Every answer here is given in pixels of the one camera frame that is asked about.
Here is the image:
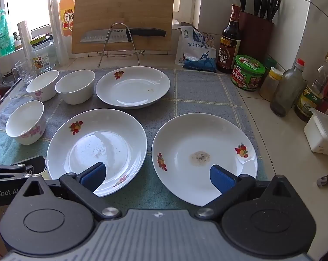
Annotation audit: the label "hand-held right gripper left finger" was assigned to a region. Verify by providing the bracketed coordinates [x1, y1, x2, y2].
[23, 162, 121, 221]

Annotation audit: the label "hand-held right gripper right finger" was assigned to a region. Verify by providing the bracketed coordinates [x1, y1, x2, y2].
[195, 165, 299, 219]

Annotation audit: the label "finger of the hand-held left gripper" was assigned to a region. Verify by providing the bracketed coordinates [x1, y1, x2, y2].
[0, 155, 47, 180]

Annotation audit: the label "white bowl with pink flowers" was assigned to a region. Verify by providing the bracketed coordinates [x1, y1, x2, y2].
[26, 70, 60, 102]
[5, 100, 46, 145]

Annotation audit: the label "white plate with fruit print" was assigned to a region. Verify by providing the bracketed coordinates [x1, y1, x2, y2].
[151, 113, 258, 207]
[96, 66, 171, 110]
[46, 108, 148, 197]

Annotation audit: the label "plain white bowl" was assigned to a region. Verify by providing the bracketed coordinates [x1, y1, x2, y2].
[55, 70, 96, 105]

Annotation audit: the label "metal kitchen sink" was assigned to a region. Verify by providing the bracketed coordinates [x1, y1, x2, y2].
[0, 52, 21, 118]

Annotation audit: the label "clear drinking glass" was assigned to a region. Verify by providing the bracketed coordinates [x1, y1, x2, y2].
[15, 59, 37, 85]

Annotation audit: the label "grey checked dish mat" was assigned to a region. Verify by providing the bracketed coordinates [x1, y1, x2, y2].
[0, 67, 268, 210]

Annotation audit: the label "yellow-lidded spice jar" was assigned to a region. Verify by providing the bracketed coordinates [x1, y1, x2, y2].
[259, 67, 285, 102]

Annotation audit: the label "glass jar with dark lid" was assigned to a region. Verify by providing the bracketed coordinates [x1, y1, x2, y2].
[30, 34, 57, 74]

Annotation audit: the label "green-lidded sauce jar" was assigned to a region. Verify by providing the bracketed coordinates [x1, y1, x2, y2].
[230, 54, 266, 92]

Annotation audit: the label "clear bottle with red cap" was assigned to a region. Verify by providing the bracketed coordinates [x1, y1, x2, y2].
[270, 58, 306, 117]

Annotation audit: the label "white plastic container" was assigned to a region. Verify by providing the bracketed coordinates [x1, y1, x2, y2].
[303, 108, 328, 157]

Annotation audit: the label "green dish soap bottle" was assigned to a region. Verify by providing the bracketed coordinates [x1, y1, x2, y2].
[0, 9, 15, 58]

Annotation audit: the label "oil bottle with yellow label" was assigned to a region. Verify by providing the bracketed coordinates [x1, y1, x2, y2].
[294, 52, 328, 122]

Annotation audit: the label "white and blue salt bag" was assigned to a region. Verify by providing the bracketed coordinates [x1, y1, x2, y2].
[175, 22, 218, 73]

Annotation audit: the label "dark green jar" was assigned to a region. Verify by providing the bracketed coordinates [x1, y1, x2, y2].
[263, 57, 278, 73]

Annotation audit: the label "dark vinegar bottle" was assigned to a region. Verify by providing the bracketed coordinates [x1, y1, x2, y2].
[216, 4, 242, 74]

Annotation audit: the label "metal binder clip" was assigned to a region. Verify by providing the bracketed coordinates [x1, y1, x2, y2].
[203, 33, 216, 47]

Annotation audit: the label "brown knife block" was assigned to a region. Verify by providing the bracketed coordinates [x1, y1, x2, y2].
[238, 11, 276, 66]

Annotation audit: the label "orange cooking oil jug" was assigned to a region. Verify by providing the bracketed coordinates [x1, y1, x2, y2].
[59, 0, 80, 37]

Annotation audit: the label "bamboo cutting board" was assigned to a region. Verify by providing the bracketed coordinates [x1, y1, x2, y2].
[71, 0, 175, 55]

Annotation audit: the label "black kitchen scissors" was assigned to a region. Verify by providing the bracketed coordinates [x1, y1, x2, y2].
[267, 0, 282, 22]

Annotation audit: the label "black-handled kitchen knife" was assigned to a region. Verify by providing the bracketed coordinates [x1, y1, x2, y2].
[80, 28, 167, 43]

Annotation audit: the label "metal wire rack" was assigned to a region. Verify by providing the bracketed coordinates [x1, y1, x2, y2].
[97, 22, 146, 68]

